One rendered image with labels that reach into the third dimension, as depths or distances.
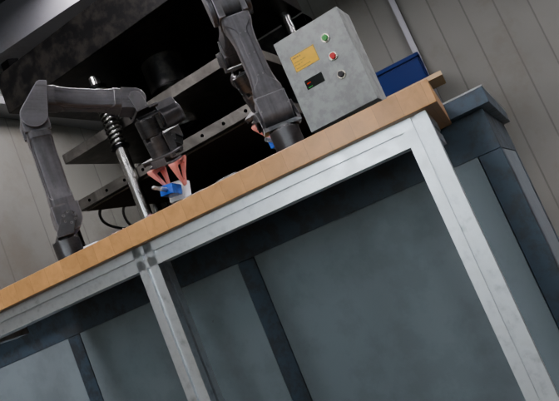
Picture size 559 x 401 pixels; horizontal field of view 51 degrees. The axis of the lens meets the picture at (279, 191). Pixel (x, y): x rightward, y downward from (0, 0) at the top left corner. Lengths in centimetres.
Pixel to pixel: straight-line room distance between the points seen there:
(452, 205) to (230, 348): 80
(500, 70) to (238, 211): 362
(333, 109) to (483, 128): 111
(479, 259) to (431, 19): 375
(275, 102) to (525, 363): 66
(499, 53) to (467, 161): 326
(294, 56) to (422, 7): 236
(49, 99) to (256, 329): 77
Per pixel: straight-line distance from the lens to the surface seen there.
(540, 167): 446
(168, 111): 159
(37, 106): 153
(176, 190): 157
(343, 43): 234
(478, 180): 130
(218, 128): 247
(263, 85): 122
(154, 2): 260
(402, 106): 95
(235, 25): 128
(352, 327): 141
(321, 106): 234
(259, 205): 103
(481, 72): 452
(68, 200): 147
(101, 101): 157
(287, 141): 116
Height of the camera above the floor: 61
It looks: 7 degrees up
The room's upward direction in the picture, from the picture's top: 23 degrees counter-clockwise
